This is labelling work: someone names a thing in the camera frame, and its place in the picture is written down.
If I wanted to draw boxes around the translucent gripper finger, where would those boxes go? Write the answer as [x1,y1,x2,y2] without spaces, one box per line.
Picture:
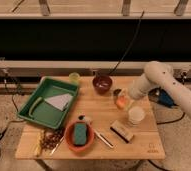
[118,89,127,97]
[124,100,134,111]

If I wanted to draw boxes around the orange apple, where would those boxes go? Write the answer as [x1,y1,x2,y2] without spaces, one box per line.
[115,96,127,109]

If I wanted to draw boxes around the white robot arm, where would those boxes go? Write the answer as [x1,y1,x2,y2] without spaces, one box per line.
[127,61,191,119]

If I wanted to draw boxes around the white paper cup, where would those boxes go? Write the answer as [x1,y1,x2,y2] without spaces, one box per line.
[128,106,146,125]

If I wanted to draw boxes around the small yellow-green cup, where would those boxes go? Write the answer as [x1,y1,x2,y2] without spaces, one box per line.
[69,72,80,84]

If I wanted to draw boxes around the white folded paper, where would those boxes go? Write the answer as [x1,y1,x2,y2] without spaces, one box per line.
[44,93,73,111]

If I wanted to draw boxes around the dark red bowl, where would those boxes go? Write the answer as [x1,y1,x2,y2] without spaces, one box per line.
[92,75,113,94]

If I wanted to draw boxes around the wooden block brush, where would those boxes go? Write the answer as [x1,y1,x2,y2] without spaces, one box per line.
[110,120,134,143]

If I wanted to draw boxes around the blue device on floor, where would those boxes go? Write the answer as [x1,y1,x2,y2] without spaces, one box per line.
[158,90,174,107]

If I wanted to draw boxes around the silver knife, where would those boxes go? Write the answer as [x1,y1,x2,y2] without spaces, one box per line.
[94,129,114,149]

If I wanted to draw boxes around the black and white small object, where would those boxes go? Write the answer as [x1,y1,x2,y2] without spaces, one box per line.
[78,115,92,125]

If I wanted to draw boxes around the green sponge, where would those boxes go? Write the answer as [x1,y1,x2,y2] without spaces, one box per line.
[73,123,87,146]

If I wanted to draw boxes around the orange bowl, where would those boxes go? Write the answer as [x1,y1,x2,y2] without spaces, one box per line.
[64,121,95,153]

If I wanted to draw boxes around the silver utensil near beads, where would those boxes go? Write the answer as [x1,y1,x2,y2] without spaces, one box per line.
[50,136,64,155]

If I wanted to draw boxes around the green plastic tray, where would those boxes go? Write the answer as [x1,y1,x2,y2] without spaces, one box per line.
[18,77,79,129]

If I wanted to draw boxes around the yellow corn cob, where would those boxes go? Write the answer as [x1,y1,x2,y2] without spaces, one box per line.
[34,130,45,157]

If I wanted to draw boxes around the black floor cable right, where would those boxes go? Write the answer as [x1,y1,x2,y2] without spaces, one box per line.
[156,109,187,126]

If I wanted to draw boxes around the black cable to bowl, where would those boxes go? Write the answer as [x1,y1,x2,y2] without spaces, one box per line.
[107,10,146,77]

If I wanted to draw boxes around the brown beaded chain pile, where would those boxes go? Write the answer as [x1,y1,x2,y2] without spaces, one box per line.
[40,127,66,152]

